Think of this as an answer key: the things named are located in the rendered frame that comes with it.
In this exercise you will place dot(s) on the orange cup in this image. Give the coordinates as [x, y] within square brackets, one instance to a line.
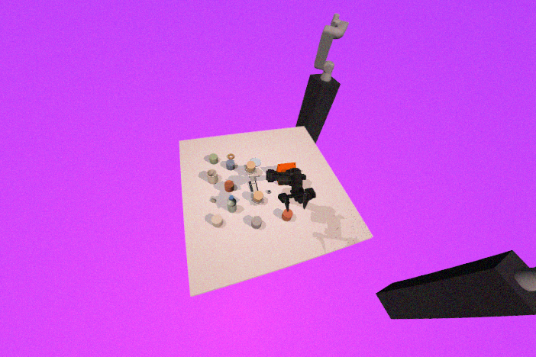
[229, 186]
[286, 216]

